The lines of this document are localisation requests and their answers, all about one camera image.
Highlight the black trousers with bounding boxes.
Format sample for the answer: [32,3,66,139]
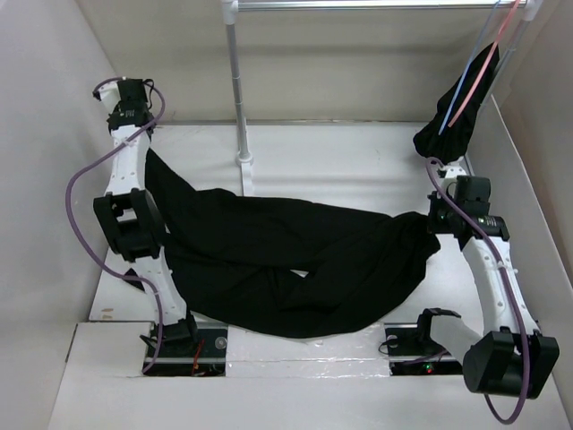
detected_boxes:
[145,151,440,339]

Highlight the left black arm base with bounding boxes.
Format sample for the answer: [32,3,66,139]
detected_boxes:
[140,322,228,377]

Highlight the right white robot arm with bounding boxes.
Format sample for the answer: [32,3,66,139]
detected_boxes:
[414,159,560,400]

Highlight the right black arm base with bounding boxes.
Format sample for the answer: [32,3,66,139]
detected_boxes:
[379,324,462,377]

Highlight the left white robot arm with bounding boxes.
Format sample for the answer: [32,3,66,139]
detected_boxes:
[93,77,200,356]

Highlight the black garment on hanger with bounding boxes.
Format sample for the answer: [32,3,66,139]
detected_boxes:
[413,44,500,164]

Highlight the blue clothes hanger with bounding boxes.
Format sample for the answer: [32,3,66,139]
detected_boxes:
[438,0,501,135]

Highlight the pink clothes hanger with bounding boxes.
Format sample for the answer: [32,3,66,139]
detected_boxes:
[449,0,522,127]

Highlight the silver clothes rack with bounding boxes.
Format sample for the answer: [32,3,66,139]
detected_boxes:
[221,1,543,196]

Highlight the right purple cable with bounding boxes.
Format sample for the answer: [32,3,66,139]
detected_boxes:
[424,156,536,425]

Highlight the purple cable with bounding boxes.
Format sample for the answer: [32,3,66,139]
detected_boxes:
[65,76,170,375]
[424,156,536,425]

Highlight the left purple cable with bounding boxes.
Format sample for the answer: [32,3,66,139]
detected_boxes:
[65,76,170,375]

